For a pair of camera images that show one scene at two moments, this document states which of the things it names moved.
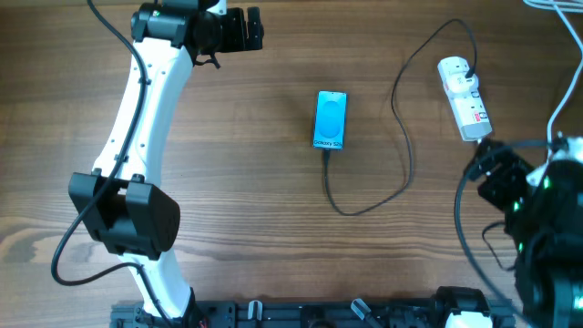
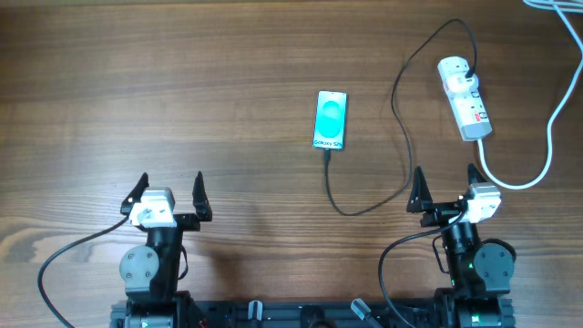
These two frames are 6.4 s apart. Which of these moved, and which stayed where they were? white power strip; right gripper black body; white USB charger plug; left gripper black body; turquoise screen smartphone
Moved: left gripper black body; right gripper black body
Stayed: turquoise screen smartphone; white USB charger plug; white power strip
